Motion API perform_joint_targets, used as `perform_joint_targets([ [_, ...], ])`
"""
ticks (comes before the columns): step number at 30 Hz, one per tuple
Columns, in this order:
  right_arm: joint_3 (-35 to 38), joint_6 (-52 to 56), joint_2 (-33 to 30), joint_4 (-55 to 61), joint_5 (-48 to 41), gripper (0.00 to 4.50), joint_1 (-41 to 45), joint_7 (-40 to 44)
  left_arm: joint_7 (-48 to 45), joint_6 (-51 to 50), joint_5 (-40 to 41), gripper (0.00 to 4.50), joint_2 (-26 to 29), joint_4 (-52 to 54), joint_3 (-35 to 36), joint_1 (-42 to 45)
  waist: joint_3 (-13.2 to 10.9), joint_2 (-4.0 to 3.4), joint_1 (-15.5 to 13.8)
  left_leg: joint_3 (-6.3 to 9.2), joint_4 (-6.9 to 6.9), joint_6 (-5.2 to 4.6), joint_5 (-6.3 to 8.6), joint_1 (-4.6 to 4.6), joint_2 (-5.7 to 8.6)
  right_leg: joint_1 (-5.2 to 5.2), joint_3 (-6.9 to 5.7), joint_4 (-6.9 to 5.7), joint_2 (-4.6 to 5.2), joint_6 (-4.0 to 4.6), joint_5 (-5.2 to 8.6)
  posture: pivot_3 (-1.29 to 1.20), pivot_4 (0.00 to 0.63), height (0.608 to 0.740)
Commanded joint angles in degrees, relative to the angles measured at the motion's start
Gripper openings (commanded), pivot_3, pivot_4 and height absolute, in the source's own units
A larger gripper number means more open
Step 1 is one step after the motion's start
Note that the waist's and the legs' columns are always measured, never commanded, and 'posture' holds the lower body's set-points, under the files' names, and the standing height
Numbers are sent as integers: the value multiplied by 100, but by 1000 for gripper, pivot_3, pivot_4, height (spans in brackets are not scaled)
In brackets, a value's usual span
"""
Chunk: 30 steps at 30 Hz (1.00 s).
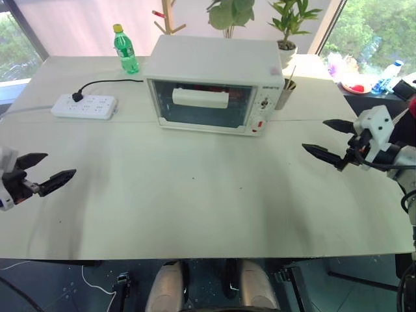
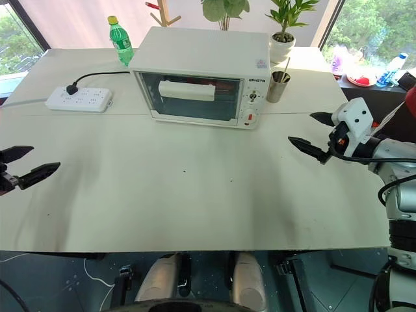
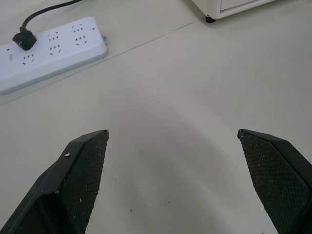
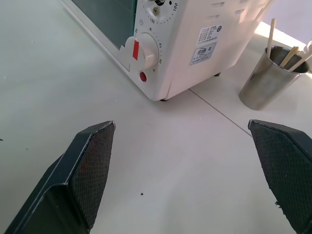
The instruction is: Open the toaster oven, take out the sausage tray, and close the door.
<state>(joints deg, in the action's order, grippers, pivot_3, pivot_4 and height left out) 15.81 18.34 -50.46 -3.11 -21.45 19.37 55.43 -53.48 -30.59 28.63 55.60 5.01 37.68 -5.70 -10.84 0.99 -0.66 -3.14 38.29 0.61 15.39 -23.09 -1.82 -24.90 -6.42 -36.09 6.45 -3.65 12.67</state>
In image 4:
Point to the white timer knob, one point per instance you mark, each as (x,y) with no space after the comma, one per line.
(142,51)

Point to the steel utensil cup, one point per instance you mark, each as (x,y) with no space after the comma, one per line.
(270,80)

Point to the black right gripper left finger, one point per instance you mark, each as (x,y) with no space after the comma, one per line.
(73,180)

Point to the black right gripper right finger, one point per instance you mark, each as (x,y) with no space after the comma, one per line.
(287,165)

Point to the white plastic utensil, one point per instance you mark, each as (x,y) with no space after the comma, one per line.
(309,46)

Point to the white toaster oven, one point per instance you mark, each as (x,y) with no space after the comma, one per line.
(185,39)

